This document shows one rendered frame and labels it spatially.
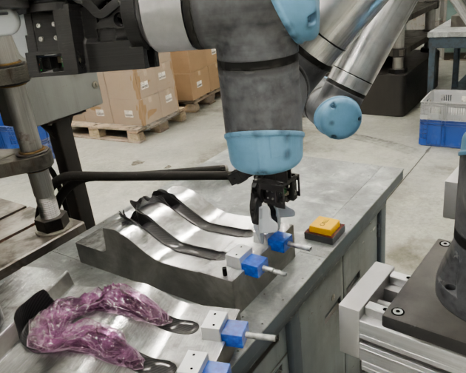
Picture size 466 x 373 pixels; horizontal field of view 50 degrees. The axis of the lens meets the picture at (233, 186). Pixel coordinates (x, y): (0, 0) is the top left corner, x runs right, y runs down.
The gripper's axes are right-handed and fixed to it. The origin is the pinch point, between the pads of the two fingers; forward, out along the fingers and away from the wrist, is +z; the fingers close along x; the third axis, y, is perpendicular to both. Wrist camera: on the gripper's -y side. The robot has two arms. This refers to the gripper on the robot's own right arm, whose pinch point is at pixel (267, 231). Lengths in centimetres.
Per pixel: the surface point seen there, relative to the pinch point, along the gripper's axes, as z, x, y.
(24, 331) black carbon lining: 4, -47, -27
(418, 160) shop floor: 91, 274, -41
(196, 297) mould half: 9.4, -17.7, -8.3
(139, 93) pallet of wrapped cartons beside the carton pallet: 45, 247, -294
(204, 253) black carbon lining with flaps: 3.0, -10.2, -10.7
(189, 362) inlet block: 2.8, -38.7, 8.1
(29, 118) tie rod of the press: -23, -6, -72
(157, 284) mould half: 9.5, -17.7, -19.7
